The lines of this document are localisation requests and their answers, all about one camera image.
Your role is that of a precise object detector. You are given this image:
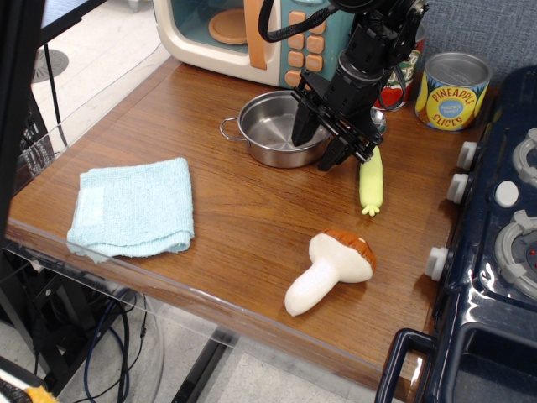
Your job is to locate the plush mushroom toy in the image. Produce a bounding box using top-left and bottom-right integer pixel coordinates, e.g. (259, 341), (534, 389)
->
(284, 228), (377, 317)

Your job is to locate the toy microwave oven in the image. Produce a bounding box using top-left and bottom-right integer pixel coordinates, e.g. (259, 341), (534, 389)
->
(154, 0), (354, 88)

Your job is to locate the light blue folded cloth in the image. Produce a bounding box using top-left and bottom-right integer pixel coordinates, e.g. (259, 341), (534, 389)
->
(67, 158), (195, 264)

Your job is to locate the tomato sauce can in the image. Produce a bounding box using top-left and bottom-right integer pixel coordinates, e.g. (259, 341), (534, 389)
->
(374, 23), (426, 111)

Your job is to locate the dark blue toy stove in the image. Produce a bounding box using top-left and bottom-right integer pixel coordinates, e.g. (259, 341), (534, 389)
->
(375, 66), (536, 402)

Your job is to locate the pineapple slices can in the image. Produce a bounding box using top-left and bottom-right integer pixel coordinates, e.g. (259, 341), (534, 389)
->
(414, 52), (493, 132)

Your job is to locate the black desk at left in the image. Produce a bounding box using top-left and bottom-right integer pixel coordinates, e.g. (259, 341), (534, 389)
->
(1, 1), (102, 238)

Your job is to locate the spoon with yellow-green handle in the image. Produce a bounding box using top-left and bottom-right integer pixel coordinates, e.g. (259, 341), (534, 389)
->
(358, 107), (388, 217)

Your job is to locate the stainless steel pot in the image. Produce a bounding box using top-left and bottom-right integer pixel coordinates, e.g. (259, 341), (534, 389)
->
(220, 91), (331, 169)

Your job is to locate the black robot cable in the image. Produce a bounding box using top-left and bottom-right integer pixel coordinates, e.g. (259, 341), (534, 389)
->
(257, 0), (339, 44)

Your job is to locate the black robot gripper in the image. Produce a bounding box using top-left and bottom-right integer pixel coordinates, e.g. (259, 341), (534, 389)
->
(291, 58), (383, 171)

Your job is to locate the blue floor cable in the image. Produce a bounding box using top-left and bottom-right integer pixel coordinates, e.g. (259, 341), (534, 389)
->
(83, 293), (131, 403)

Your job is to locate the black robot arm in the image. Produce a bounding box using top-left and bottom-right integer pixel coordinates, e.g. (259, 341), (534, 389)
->
(292, 1), (428, 171)

